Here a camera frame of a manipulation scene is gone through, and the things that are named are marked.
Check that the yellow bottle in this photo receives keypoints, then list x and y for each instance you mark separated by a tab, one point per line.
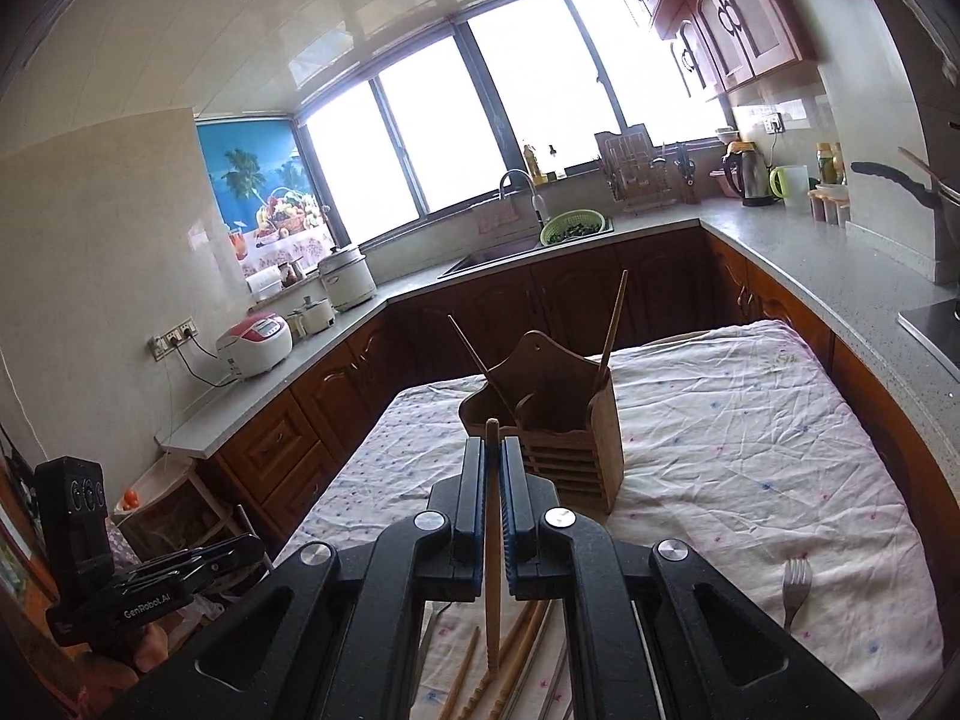
530	163

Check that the wooden spatula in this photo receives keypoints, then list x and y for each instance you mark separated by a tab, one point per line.
919	163

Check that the person's left hand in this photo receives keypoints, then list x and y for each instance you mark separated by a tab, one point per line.
156	643

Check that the steel gas stove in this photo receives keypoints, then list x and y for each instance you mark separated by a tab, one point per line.
934	326

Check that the brown wooden base cabinets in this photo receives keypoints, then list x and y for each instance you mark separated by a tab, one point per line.
570	292

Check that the red wooden wall cabinets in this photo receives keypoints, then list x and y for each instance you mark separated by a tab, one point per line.
735	15

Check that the clear pump bottle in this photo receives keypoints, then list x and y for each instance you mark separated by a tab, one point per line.
555	163

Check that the chrome kitchen faucet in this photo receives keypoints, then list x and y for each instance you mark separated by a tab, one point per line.
517	180

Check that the small brown jar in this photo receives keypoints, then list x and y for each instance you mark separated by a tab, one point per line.
292	270

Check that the wooden utensil holder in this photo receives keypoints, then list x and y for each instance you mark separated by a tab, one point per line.
577	420

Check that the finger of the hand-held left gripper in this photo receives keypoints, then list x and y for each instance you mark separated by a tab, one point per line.
202	561

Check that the kitchen window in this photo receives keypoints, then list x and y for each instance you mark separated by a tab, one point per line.
450	127

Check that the spice jar rack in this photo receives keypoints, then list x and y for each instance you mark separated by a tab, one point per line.
829	206

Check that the wall outlet with plugs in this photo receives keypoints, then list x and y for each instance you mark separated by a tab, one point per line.
176	336

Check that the black knife holder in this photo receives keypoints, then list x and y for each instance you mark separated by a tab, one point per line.
688	172

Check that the green plastic colander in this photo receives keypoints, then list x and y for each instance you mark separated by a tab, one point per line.
574	229

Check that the floral white tablecloth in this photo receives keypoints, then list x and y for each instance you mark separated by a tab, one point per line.
750	427

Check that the red white rice cooker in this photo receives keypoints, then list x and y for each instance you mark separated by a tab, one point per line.
255	341

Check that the metal fork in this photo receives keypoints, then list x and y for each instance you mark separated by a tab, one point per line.
796	585

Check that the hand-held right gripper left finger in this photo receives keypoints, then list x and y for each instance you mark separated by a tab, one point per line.
471	510

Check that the small wall outlet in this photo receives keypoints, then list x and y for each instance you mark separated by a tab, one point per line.
772	123

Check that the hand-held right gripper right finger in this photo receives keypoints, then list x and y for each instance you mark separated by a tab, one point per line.
517	495

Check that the metal chopstick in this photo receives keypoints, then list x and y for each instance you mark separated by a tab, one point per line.
551	682

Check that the steel electric kettle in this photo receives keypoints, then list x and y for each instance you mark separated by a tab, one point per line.
746	176

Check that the white slow cooker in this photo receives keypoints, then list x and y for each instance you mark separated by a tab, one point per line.
349	281

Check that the wooden dish rack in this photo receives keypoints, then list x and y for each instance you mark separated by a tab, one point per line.
634	169

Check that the grey speckled countertop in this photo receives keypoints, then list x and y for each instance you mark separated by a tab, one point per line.
825	262

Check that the white paper roll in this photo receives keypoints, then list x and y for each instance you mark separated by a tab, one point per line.
264	285

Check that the yellow lidded jars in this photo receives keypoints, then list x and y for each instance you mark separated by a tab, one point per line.
829	161

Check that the steel kitchen sink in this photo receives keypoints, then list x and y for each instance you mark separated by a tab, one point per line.
495	255

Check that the wooden storage rack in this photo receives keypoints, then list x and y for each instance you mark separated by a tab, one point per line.
187	517

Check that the small white pot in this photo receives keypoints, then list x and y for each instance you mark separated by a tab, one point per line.
315	315

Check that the tropical fruit print blind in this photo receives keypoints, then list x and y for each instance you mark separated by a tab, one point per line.
247	180

